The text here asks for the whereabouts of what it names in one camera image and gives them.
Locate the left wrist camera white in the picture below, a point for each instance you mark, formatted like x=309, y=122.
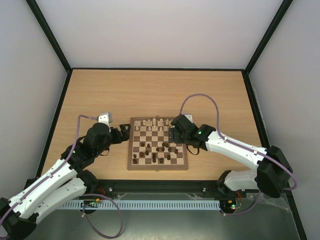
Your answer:
x=105, y=118

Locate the white queen piece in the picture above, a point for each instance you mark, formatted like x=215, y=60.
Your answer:
x=161, y=122

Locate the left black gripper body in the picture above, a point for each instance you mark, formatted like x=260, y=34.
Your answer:
x=117, y=139

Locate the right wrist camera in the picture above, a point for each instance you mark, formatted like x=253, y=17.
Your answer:
x=182, y=122

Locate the light blue cable duct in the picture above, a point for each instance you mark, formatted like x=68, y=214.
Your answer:
x=123, y=205

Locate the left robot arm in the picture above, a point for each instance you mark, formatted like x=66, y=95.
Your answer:
x=66, y=180

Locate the black aluminium frame rail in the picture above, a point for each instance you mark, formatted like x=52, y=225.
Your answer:
x=203, y=188

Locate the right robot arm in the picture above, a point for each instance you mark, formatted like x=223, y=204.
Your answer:
x=269, y=171

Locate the wooden chess board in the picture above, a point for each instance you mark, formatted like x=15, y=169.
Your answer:
x=154, y=139

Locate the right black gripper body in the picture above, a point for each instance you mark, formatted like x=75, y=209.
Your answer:
x=175, y=135

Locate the black king piece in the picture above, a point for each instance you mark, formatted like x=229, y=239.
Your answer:
x=154, y=158

